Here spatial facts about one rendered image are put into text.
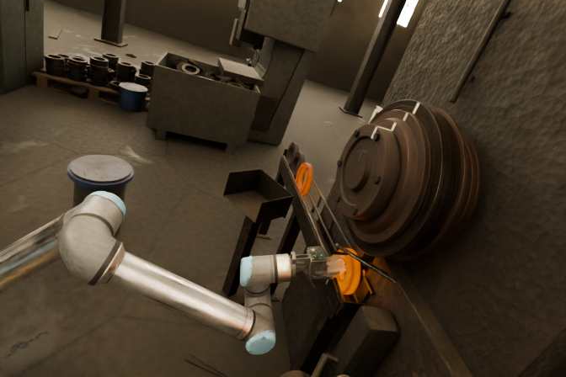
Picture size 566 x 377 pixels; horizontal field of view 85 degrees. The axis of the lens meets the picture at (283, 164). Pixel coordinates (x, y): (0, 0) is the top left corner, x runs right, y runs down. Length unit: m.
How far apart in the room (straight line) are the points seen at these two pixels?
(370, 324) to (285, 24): 2.92
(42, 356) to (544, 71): 1.88
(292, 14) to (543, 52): 2.72
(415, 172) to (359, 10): 10.72
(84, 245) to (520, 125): 1.05
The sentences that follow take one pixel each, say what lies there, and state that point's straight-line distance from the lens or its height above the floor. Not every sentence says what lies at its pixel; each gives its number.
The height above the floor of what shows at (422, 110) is 1.33.
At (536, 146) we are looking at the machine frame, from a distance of 0.86.
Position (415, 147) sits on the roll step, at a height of 1.25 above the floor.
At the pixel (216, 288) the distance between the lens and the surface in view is 1.93.
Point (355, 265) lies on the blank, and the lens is 1.11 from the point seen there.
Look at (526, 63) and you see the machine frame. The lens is 0.96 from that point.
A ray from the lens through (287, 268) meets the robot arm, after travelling 1.06.
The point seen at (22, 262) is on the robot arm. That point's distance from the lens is 1.13.
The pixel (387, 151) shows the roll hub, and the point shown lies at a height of 1.22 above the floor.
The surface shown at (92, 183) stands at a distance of 1.87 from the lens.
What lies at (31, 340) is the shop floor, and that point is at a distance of 1.77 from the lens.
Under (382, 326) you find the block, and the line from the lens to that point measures 0.97.
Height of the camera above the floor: 1.42
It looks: 23 degrees down
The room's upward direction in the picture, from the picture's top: 19 degrees clockwise
